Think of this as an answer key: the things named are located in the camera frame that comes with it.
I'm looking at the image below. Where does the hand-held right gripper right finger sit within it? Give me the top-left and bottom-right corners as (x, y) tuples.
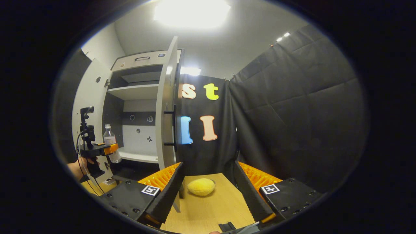
(234, 161), (324, 228)

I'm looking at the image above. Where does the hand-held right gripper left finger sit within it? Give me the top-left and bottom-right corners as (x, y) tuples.
(99, 162), (184, 228)

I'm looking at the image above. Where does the clear plastic bottle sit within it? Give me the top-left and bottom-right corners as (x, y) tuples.
(103, 124), (122, 163)

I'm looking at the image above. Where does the grey cabinet door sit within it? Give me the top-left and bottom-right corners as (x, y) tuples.
(71, 58), (112, 186)
(155, 36), (184, 213)

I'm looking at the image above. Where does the grey cabinet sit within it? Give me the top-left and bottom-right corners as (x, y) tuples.
(103, 49), (182, 182)

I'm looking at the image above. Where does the grey cabinet drawer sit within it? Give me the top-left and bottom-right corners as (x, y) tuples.
(111, 50), (181, 72)

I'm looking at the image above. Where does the yellow fluffy ball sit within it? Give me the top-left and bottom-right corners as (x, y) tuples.
(187, 178), (216, 196)

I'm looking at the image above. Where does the black backdrop cloth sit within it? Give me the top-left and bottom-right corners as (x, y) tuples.
(52, 24), (369, 195)

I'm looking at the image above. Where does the large ceiling light panel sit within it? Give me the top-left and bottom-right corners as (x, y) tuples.
(153, 0), (231, 30)

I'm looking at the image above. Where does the black cable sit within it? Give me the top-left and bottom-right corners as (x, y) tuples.
(76, 130), (105, 195)

